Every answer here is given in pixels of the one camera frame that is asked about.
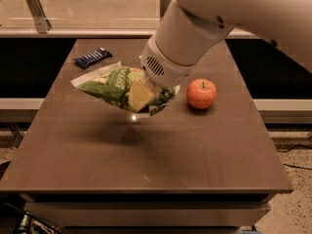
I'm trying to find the glass railing panel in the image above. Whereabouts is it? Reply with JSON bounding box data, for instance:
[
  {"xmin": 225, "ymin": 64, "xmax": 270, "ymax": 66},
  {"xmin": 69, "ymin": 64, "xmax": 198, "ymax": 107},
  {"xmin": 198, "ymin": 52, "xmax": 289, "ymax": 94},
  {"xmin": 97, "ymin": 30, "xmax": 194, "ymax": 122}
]
[{"xmin": 0, "ymin": 0, "xmax": 161, "ymax": 31}]

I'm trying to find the middle metal railing bracket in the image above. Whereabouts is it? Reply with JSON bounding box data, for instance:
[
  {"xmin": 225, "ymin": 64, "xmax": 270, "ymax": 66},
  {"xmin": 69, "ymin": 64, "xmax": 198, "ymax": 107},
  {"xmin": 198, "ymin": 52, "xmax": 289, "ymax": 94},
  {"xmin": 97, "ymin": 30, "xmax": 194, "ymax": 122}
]
[{"xmin": 159, "ymin": 0, "xmax": 171, "ymax": 18}]

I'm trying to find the white gripper with vents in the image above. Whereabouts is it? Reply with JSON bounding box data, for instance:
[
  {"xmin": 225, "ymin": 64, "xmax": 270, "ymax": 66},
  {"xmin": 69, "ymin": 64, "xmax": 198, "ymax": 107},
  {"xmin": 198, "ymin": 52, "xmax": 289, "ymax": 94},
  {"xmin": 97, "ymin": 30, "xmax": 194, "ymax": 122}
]
[{"xmin": 129, "ymin": 36, "xmax": 194, "ymax": 112}]

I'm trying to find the red apple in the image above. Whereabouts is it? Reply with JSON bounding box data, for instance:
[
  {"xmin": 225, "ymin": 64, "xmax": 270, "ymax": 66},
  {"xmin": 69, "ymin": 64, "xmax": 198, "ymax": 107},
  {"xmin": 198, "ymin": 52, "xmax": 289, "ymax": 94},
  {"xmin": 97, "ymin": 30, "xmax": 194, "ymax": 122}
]
[{"xmin": 186, "ymin": 78, "xmax": 217, "ymax": 109}]

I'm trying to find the green can under table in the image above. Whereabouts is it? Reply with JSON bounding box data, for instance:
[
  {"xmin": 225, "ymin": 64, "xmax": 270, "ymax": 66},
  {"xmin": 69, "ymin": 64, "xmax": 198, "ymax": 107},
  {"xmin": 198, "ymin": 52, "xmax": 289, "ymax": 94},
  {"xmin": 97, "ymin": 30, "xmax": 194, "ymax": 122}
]
[{"xmin": 18, "ymin": 214, "xmax": 31, "ymax": 234}]

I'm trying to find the green jalapeno chip bag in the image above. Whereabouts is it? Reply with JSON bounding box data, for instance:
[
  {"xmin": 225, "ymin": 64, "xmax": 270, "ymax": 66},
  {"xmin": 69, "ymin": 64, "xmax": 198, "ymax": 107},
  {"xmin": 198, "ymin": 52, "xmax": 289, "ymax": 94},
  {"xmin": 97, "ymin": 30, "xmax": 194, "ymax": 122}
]
[{"xmin": 71, "ymin": 62, "xmax": 179, "ymax": 116}]

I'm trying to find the metal railing bracket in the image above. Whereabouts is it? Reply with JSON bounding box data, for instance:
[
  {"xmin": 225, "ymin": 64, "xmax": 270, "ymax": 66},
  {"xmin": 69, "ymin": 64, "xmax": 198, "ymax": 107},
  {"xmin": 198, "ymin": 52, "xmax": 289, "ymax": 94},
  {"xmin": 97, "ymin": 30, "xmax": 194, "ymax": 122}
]
[
  {"xmin": 25, "ymin": 0, "xmax": 52, "ymax": 33},
  {"xmin": 159, "ymin": 0, "xmax": 171, "ymax": 18}
]

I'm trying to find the blue rxbar blueberry bar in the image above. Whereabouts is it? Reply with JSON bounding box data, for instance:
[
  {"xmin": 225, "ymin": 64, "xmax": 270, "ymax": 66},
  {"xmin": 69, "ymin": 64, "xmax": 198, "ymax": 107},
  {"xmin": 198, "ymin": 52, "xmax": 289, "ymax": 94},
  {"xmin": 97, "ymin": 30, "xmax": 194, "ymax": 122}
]
[{"xmin": 74, "ymin": 48, "xmax": 112, "ymax": 69}]

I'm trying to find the black floor cable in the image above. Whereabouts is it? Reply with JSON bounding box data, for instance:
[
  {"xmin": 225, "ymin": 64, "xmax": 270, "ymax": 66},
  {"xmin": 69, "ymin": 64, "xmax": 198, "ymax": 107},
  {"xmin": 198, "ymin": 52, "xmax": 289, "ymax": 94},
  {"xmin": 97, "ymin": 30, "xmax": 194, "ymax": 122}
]
[{"xmin": 276, "ymin": 143, "xmax": 312, "ymax": 172}]

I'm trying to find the left metal railing bracket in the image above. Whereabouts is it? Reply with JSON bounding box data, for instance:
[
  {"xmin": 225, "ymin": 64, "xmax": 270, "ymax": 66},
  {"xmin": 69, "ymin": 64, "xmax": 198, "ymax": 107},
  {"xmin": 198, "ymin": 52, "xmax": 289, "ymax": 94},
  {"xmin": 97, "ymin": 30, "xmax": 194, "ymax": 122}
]
[{"xmin": 25, "ymin": 0, "xmax": 52, "ymax": 33}]

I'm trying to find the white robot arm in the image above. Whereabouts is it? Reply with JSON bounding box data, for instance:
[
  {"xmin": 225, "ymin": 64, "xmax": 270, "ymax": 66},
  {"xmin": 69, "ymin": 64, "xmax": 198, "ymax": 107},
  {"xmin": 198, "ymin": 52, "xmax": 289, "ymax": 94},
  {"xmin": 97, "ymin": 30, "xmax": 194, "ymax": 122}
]
[{"xmin": 129, "ymin": 0, "xmax": 312, "ymax": 111}]

